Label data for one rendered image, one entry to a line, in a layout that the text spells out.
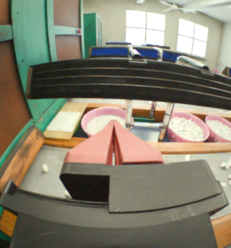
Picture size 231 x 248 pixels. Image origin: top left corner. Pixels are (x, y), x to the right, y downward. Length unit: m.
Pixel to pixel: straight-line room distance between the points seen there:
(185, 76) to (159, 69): 0.05
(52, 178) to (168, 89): 0.46
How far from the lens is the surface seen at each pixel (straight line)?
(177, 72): 0.26
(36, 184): 0.52
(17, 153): 0.48
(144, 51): 0.80
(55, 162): 0.55
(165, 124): 0.52
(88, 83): 0.24
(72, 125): 0.63
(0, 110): 0.48
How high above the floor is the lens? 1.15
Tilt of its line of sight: 37 degrees down
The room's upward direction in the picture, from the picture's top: straight up
